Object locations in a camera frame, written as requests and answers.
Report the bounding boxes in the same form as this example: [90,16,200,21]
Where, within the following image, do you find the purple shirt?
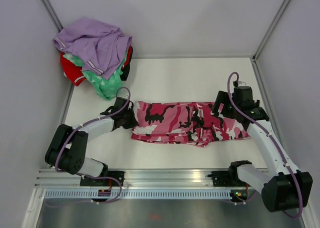
[53,17,132,80]

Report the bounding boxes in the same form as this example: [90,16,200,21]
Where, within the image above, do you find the white slotted cable duct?
[44,188,231,199]

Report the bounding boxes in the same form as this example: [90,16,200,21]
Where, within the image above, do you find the aluminium front rail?
[34,168,230,189]

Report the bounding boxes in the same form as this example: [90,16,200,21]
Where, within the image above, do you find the aluminium right corner post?
[252,0,292,63]

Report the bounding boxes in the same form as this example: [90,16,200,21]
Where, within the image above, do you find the green tie-dye garment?
[63,53,127,100]

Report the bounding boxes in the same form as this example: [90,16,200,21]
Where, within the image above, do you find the aluminium left side rail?
[47,85,75,168]

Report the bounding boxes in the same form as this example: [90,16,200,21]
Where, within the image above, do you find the aluminium corner post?
[40,0,63,33]
[252,0,292,63]

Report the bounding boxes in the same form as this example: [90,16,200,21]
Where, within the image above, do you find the aluminium left corner post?
[40,0,63,33]

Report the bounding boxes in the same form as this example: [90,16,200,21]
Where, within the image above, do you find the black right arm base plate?
[207,170,247,187]

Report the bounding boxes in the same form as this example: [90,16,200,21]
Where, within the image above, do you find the pink camouflage trousers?
[131,101,249,147]

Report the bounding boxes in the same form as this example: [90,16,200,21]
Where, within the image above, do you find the black garment in pile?
[120,46,134,81]

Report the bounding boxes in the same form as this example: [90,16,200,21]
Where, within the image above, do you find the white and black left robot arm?
[44,97,138,186]

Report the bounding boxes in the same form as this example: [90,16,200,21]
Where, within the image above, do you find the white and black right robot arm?
[212,86,313,212]

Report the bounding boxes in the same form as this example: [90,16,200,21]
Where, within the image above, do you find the red garment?
[60,53,86,86]

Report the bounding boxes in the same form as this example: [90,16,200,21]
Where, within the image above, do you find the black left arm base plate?
[80,170,125,187]

